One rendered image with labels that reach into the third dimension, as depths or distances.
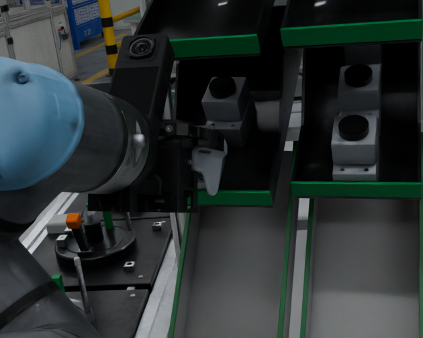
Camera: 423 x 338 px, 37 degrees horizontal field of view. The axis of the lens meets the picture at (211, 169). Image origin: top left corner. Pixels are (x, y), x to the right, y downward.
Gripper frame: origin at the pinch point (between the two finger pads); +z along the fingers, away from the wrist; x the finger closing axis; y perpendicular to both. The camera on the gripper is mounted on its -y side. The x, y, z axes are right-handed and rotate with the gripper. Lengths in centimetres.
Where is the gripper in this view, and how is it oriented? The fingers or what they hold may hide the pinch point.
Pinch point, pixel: (193, 145)
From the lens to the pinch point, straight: 68.3
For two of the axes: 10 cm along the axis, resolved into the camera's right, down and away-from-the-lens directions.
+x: 9.5, 0.0, -3.0
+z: 3.0, 0.7, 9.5
